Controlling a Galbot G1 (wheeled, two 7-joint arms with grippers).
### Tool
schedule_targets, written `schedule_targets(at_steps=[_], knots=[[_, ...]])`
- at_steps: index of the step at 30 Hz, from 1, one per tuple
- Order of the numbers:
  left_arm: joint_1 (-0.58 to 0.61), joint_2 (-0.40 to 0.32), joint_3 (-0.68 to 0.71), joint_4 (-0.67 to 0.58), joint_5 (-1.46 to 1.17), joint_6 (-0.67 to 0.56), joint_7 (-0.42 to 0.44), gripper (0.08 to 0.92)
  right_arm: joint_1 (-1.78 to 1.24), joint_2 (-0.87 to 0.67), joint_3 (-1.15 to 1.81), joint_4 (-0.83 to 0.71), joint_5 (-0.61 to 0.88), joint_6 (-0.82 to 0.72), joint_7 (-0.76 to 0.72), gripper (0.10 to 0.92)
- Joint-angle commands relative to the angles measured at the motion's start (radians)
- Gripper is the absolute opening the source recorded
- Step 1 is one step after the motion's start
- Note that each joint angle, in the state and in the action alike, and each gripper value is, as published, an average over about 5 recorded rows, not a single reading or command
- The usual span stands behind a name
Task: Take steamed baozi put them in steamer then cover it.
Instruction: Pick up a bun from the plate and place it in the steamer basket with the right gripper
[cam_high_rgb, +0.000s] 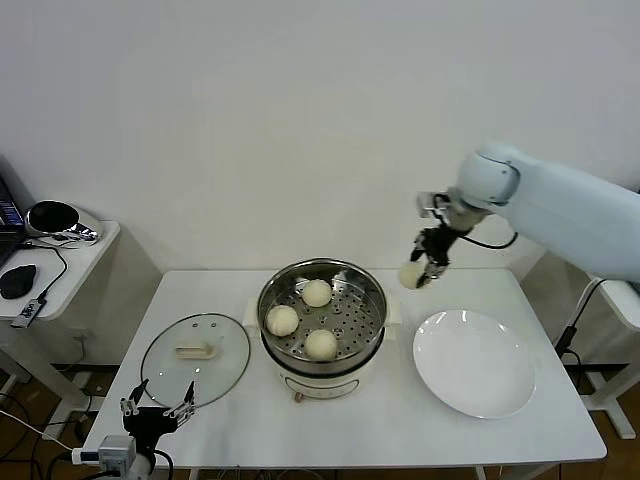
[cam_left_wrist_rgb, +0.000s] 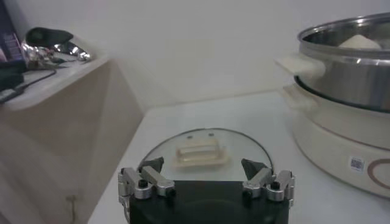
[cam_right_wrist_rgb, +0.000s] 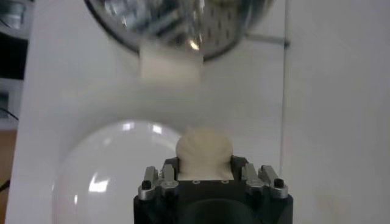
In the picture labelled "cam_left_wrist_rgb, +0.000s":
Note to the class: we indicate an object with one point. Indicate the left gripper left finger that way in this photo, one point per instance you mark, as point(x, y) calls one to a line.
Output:
point(157, 181)

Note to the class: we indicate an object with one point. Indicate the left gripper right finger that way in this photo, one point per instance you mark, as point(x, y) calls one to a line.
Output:
point(262, 182)

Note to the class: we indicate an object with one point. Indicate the round glass pot lid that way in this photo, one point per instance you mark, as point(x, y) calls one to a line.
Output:
point(201, 152)

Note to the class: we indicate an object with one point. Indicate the white steamed baozi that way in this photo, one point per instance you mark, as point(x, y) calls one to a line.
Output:
point(359, 43)

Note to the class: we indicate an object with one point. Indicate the stainless steel steamer basket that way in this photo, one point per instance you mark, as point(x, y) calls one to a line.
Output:
point(344, 79)

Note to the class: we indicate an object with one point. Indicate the cream electric cooking pot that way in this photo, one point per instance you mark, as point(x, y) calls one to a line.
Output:
point(335, 137)

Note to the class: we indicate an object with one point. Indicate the white side table beige panel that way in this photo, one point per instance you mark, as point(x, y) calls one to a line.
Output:
point(76, 121)

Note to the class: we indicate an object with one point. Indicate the shiny chrome domed device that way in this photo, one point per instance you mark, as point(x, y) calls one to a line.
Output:
point(48, 45)

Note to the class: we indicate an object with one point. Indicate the open black laptop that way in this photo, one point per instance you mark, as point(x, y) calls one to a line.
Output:
point(9, 45)

